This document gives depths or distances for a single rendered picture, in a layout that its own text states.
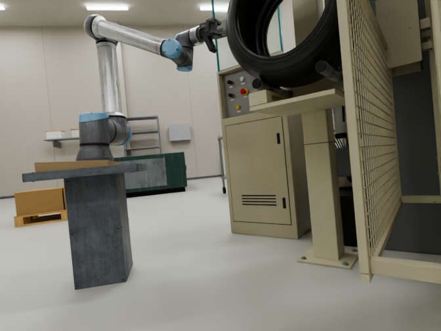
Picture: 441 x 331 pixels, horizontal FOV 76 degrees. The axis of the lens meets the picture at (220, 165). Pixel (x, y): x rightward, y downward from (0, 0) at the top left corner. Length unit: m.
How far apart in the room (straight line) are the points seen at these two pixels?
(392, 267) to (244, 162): 1.57
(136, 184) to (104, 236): 4.50
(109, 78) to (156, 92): 8.93
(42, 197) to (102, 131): 2.65
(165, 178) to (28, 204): 2.73
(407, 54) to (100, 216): 1.57
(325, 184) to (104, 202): 1.13
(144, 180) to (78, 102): 5.72
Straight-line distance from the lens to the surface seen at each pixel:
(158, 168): 6.02
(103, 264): 1.62
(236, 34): 1.38
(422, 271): 0.67
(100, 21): 1.85
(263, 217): 2.09
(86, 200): 1.58
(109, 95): 1.84
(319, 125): 1.55
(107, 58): 1.92
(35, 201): 4.21
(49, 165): 1.55
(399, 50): 1.47
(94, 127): 1.63
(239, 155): 2.13
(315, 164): 1.56
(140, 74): 10.99
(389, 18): 1.51
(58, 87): 11.43
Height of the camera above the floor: 0.57
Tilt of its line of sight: 1 degrees down
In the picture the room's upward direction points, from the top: 5 degrees counter-clockwise
